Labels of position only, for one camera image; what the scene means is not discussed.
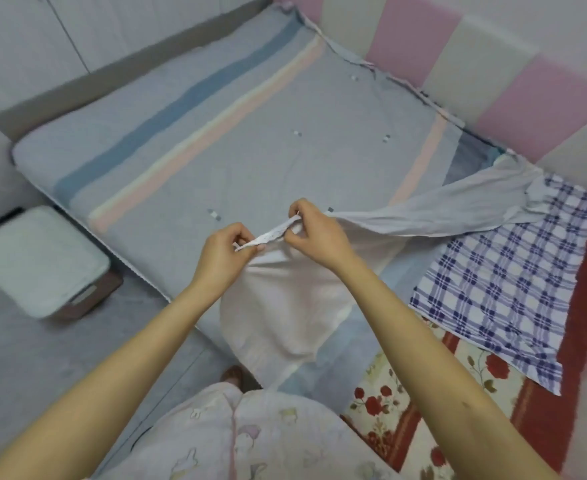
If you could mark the red floral blanket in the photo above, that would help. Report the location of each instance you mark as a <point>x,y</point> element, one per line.
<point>523,414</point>

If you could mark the blue checked cloth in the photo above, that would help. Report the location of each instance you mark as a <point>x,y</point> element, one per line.
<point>513,279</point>

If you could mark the brown bed frame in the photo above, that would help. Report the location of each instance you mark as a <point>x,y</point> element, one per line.
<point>73,87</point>

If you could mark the stool with white cushion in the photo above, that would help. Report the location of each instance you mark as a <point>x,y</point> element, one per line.
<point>38,259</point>

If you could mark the person's left forearm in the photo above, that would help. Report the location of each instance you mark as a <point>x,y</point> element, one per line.
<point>123,359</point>

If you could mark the person's left fingers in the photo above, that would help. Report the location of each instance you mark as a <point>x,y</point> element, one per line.
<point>243,234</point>

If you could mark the white wardrobe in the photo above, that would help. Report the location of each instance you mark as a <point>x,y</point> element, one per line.
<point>98,24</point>

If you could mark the light grey garment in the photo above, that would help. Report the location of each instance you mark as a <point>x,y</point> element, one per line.
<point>448,204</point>

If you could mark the person's right fingers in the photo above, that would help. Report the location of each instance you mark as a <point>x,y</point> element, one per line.
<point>303,214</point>

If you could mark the white garment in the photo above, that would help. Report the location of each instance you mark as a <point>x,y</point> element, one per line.
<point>283,304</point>

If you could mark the person's foot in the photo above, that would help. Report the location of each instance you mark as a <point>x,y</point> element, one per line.
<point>233,377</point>

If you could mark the striped grey bed sheet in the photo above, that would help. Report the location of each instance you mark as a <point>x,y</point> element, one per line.
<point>253,119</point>

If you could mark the pink and cream padded panels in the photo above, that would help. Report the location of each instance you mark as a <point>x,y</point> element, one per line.
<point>518,69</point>

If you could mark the pink patterned pajamas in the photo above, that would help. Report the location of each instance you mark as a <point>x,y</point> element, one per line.
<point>253,434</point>

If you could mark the person's left hand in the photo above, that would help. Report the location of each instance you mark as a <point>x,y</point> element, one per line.
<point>218,259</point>

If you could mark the person's right hand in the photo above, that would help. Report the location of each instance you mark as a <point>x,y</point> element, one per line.
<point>323,239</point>

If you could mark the person's right forearm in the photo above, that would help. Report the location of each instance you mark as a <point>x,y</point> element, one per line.
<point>423,364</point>

